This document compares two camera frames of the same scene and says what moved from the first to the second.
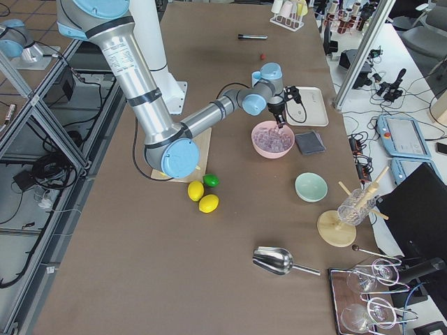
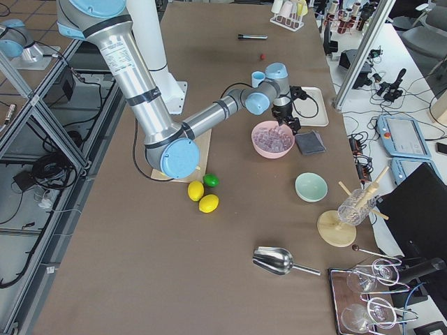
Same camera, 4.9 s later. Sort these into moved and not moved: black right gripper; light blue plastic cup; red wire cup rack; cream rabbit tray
Moved: black right gripper
Not moved: light blue plastic cup; cream rabbit tray; red wire cup rack
